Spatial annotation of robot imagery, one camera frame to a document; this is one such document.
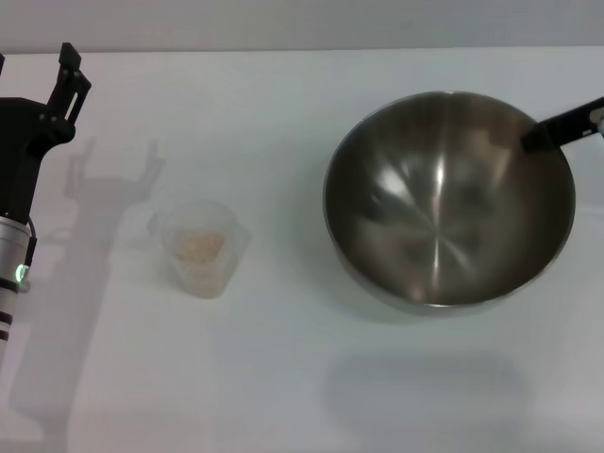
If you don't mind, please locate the clear plastic measuring cup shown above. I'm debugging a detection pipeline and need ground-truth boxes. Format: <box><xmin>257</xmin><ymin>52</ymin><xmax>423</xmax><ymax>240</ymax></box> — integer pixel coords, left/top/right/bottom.
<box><xmin>149</xmin><ymin>200</ymin><xmax>252</xmax><ymax>300</ymax></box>

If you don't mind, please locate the thin dark gripper cable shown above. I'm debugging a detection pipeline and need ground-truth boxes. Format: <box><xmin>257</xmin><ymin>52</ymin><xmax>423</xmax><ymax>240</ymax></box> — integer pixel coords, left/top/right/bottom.
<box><xmin>25</xmin><ymin>219</ymin><xmax>39</xmax><ymax>290</ymax></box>

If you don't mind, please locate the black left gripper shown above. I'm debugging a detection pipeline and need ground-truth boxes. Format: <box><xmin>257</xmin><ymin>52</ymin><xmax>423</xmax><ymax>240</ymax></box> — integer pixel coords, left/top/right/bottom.
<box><xmin>0</xmin><ymin>42</ymin><xmax>92</xmax><ymax>223</ymax></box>

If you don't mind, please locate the heap of rice grains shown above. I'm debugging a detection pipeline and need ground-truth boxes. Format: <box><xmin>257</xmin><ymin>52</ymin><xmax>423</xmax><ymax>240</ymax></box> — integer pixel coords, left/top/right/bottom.
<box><xmin>172</xmin><ymin>230</ymin><xmax>227</xmax><ymax>289</ymax></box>

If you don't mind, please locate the stainless steel mixing bowl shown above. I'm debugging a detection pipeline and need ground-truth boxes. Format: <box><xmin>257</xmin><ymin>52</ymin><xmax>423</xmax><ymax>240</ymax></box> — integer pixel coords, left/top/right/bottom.
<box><xmin>323</xmin><ymin>89</ymin><xmax>577</xmax><ymax>318</ymax></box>

